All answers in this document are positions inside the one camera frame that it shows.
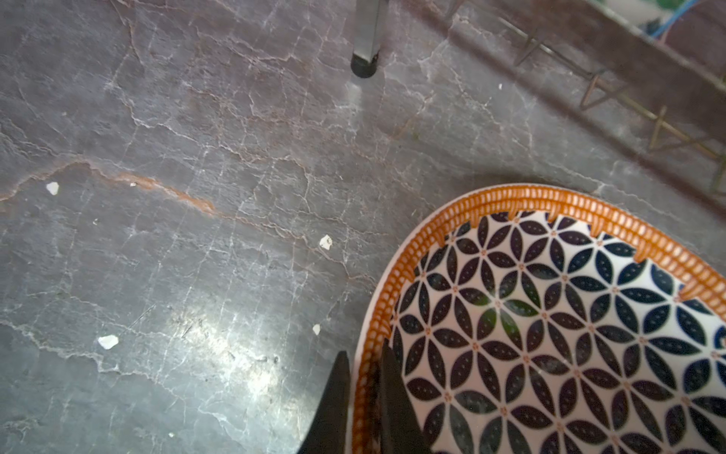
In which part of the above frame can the chrome two-tier dish rack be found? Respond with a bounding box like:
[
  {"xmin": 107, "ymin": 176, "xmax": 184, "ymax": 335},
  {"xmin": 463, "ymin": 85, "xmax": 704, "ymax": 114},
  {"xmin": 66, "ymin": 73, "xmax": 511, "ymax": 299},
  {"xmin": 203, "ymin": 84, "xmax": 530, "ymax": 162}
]
[{"xmin": 349, "ymin": 0, "xmax": 726, "ymax": 197}]

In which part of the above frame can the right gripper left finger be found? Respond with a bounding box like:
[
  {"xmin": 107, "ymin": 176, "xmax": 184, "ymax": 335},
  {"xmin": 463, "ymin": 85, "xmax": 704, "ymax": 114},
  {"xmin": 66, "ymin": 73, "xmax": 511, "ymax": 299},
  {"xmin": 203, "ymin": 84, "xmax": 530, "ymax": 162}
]
[{"xmin": 298, "ymin": 351, "xmax": 351, "ymax": 454}]

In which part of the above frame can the patterned orange-rim plate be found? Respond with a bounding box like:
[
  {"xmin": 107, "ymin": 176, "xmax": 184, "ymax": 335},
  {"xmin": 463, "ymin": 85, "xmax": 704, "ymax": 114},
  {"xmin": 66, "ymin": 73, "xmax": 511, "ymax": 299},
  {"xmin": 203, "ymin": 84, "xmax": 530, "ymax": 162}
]
[{"xmin": 347, "ymin": 185, "xmax": 725, "ymax": 453}]

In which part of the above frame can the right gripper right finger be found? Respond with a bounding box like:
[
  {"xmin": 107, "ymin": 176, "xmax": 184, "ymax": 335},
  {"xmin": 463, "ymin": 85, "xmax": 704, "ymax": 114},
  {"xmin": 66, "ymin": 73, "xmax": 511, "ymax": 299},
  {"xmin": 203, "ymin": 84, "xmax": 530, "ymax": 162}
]
[{"xmin": 379, "ymin": 344, "xmax": 431, "ymax": 453}]

